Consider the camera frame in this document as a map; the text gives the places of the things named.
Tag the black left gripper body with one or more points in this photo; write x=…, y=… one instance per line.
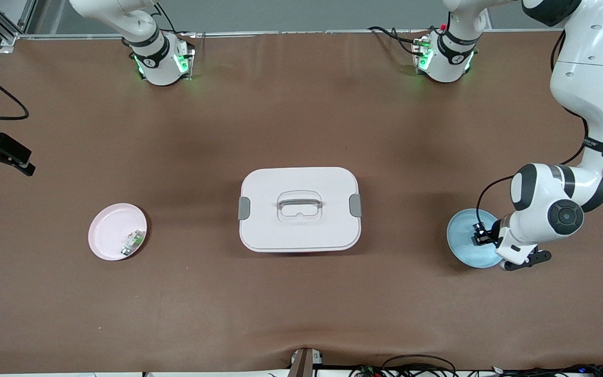
x=491, y=232

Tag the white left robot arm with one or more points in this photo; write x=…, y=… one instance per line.
x=589, y=78

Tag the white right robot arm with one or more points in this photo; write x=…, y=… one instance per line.
x=144, y=31

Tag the white lidded storage box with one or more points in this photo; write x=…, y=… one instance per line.
x=299, y=230

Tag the light blue round plate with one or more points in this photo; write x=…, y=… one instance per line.
x=461, y=235

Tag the pink round plate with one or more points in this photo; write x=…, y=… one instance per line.
x=113, y=230

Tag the aluminium frame post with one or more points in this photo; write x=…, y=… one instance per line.
x=6, y=23

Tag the green push-button switch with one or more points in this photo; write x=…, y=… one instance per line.
x=133, y=242

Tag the metal table edge bracket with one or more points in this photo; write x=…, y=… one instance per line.
x=304, y=364

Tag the silver table edge rail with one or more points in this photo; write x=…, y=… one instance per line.
x=306, y=33

